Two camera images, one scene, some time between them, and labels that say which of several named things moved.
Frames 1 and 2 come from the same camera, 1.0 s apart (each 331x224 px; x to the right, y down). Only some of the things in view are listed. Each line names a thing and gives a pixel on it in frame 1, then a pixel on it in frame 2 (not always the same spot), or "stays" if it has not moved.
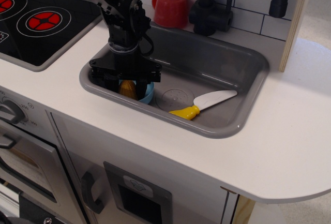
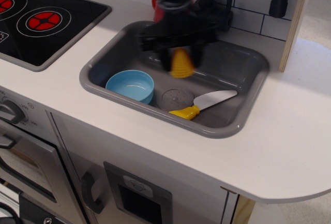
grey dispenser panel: [138, 200] stays
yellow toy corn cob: [128, 87] → [181, 65]
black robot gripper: [126, 65] → [178, 28]
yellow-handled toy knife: [203, 102] stays
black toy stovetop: [40, 27] stays
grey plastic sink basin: [210, 86] stays
